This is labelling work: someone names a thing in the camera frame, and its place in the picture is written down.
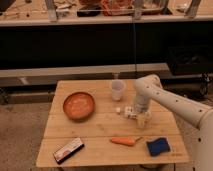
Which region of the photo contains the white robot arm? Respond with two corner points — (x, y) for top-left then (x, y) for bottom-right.
(134, 74), (213, 171)

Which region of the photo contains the white plastic bottle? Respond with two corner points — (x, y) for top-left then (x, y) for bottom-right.
(116, 106), (137, 119)

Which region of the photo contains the wooden table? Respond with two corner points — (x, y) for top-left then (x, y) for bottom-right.
(36, 80), (189, 167)

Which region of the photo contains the clear plastic cup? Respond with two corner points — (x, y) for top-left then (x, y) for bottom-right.
(110, 79), (126, 101)

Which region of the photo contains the grey metal shelf rail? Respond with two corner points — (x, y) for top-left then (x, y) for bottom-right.
(0, 63), (169, 87)

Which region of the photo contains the black and white box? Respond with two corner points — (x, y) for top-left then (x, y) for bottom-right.
(53, 138), (84, 164)

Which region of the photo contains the orange carrot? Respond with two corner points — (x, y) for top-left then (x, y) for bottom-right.
(110, 137), (141, 146)

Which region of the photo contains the orange bowl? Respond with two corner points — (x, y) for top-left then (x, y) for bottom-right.
(63, 92), (95, 121)

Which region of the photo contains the blue sponge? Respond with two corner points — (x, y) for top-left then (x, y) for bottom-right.
(146, 137), (170, 157)

